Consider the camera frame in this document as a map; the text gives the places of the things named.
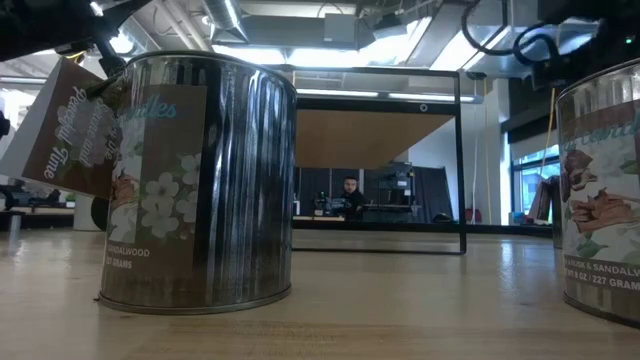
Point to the brown paper gift tag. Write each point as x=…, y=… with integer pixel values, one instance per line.
x=55, y=130

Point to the silver ceiling air duct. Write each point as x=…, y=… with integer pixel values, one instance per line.
x=225, y=17

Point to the silver floral label candle tin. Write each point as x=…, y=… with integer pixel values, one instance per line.
x=240, y=175

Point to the black equipment rack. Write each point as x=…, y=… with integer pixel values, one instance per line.
x=397, y=185

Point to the black partition curtain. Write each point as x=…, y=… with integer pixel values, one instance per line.
x=435, y=192

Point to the wooden riser shelf black frame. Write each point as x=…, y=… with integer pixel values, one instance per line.
x=360, y=140

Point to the person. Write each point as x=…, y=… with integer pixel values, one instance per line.
x=352, y=197

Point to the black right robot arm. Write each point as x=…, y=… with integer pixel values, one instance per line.
x=600, y=30

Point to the wooden background desk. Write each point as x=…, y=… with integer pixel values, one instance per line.
x=320, y=218

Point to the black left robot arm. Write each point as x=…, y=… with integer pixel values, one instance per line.
x=45, y=25

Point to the black table frame rails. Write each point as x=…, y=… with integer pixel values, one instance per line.
x=500, y=230

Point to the red floor object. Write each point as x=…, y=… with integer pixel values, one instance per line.
x=472, y=216

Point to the clear glass jar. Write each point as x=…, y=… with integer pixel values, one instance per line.
x=600, y=225

